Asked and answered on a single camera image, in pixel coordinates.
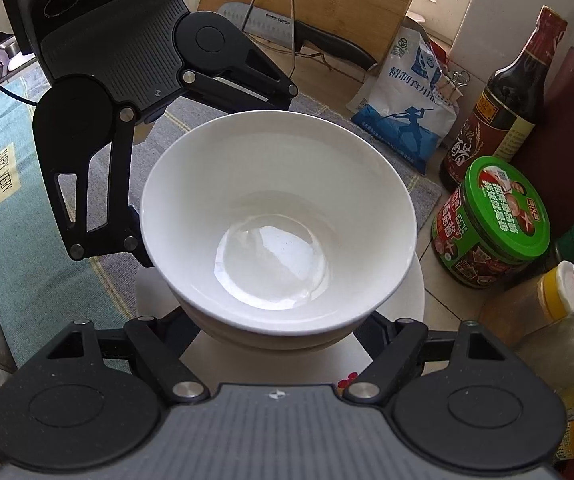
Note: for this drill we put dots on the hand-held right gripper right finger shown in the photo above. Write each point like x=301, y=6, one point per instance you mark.
x=402, y=345

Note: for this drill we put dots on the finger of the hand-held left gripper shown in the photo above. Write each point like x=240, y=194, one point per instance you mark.
x=122, y=185
x=257, y=85

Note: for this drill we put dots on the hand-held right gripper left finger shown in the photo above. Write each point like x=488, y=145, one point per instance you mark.
x=152, y=345

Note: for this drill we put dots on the white plate with fruit print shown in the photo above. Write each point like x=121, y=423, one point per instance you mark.
x=247, y=366

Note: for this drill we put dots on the white bowl with pink flowers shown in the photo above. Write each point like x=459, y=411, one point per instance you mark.
x=277, y=200

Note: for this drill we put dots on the large kitchen knife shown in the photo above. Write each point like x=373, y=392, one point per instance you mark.
x=327, y=40

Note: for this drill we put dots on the steel sink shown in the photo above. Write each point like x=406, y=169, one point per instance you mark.
x=9, y=55

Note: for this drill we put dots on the bamboo cutting board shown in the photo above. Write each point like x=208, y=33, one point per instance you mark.
x=347, y=0

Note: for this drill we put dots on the yellow lidded spice jar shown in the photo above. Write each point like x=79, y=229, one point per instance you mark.
x=532, y=300

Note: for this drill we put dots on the white and blue salt bag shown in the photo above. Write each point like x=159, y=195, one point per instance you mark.
x=407, y=95

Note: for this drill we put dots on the grey checked dish mat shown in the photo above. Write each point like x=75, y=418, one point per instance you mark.
x=419, y=192

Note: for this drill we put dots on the green lidded sauce jar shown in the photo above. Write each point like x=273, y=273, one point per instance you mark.
x=492, y=220

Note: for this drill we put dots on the glass bottle with red cap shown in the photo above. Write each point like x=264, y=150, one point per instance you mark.
x=567, y=360

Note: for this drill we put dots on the metal binder clips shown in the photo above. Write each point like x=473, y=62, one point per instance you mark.
x=454, y=85

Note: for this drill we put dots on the dark vinegar bottle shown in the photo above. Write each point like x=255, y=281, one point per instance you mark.
x=507, y=110

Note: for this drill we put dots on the dark red knife block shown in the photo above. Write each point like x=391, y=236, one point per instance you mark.
x=572, y=150

